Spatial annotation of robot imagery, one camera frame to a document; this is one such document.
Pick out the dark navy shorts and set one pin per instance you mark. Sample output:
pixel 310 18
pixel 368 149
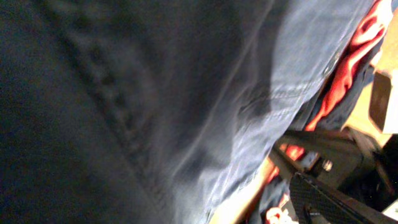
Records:
pixel 141 111

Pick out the red garment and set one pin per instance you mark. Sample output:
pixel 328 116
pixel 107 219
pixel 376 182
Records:
pixel 331 107

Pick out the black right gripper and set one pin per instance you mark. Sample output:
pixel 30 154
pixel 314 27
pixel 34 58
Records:
pixel 350 161

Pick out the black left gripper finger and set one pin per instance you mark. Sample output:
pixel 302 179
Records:
pixel 312 198

